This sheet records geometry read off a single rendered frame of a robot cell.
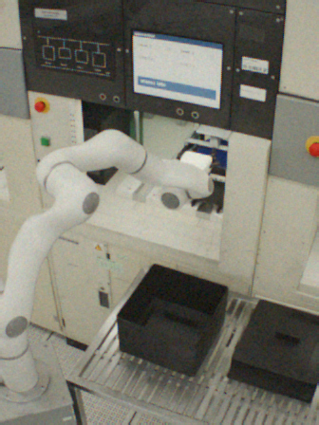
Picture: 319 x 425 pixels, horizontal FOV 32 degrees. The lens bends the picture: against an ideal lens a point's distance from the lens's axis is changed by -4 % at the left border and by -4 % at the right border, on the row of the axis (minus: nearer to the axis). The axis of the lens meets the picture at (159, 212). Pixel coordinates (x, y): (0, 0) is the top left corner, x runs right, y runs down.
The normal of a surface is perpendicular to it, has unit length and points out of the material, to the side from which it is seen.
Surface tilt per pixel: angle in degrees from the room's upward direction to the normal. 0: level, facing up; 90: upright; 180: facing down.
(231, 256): 90
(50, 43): 90
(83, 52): 90
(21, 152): 90
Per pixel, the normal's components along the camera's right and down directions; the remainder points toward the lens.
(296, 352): 0.00, -0.79
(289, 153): -0.40, 0.57
